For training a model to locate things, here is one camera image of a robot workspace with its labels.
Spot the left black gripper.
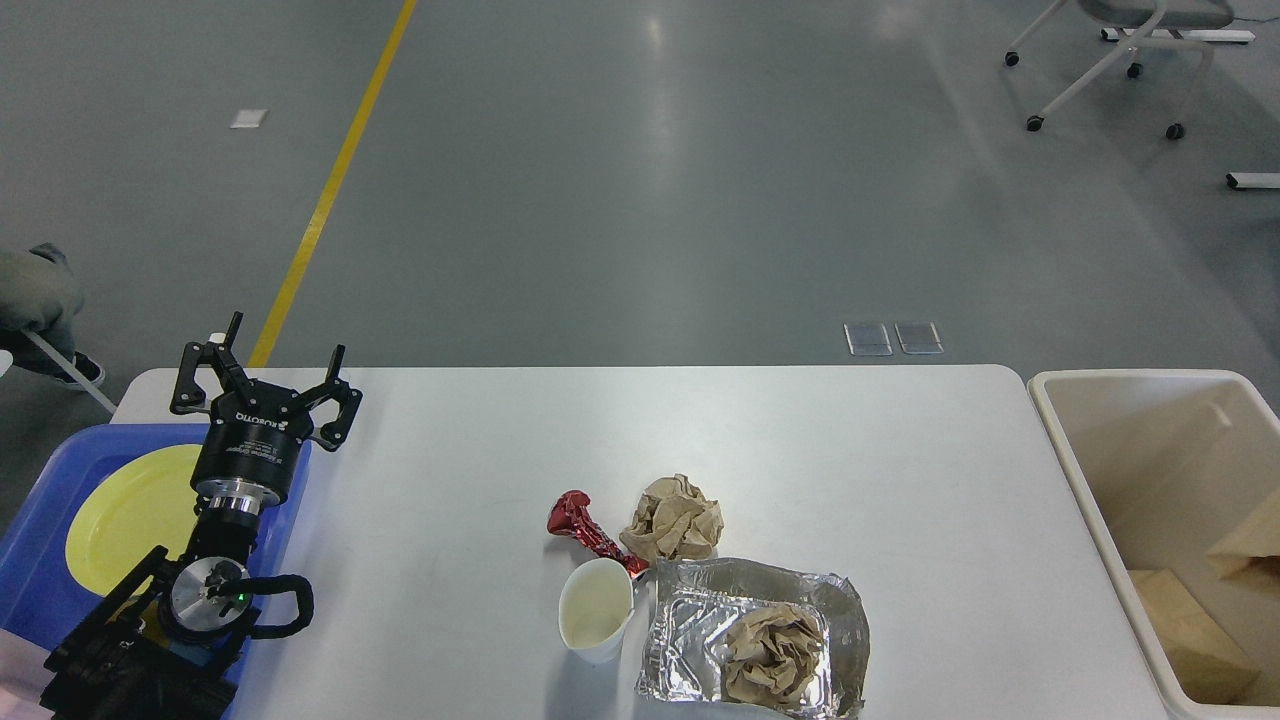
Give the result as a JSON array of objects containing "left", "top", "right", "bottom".
[{"left": 168, "top": 311, "right": 364, "bottom": 516}]

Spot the yellow plastic plate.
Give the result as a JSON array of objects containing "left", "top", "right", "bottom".
[{"left": 65, "top": 445, "right": 200, "bottom": 596}]

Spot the brown paper ball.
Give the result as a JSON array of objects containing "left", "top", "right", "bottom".
[{"left": 620, "top": 473, "right": 724, "bottom": 564}]

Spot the aluminium foil tray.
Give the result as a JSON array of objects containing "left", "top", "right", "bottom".
[{"left": 636, "top": 559, "right": 870, "bottom": 719}]

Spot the paper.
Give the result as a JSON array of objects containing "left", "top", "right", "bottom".
[{"left": 722, "top": 603, "right": 823, "bottom": 708}]

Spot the large brown paper bag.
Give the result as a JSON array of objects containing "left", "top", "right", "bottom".
[{"left": 1206, "top": 489, "right": 1279, "bottom": 597}]

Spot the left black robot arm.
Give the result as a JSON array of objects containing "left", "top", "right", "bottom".
[{"left": 38, "top": 313, "right": 362, "bottom": 719}]

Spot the black white sneaker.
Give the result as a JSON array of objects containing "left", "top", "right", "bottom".
[{"left": 58, "top": 351, "right": 106, "bottom": 392}]

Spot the person leg in jeans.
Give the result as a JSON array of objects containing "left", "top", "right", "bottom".
[{"left": 1, "top": 243, "right": 84, "bottom": 375}]

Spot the blue plastic tray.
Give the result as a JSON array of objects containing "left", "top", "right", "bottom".
[{"left": 1, "top": 424, "right": 308, "bottom": 703}]

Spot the red foil wrapper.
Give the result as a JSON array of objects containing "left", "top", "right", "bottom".
[{"left": 547, "top": 489, "right": 650, "bottom": 580}]

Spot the white paper cup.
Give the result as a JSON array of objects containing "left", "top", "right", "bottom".
[{"left": 557, "top": 559, "right": 635, "bottom": 666}]

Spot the left floor outlet plate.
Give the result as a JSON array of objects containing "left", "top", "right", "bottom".
[{"left": 844, "top": 322, "right": 893, "bottom": 357}]

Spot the floor outlet plate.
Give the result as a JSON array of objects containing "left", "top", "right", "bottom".
[
  {"left": 844, "top": 322, "right": 893, "bottom": 357},
  {"left": 893, "top": 322, "right": 945, "bottom": 355}
]

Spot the right floor outlet plate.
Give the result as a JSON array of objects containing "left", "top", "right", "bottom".
[{"left": 893, "top": 322, "right": 945, "bottom": 355}]

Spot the white plastic bin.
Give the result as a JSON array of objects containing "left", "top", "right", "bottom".
[{"left": 1028, "top": 369, "right": 1279, "bottom": 719}]

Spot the office chair with castors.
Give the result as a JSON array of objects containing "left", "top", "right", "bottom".
[{"left": 1025, "top": 1, "right": 1236, "bottom": 141}]

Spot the white bar on floor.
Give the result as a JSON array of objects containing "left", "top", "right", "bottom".
[{"left": 1225, "top": 170, "right": 1280, "bottom": 191}]

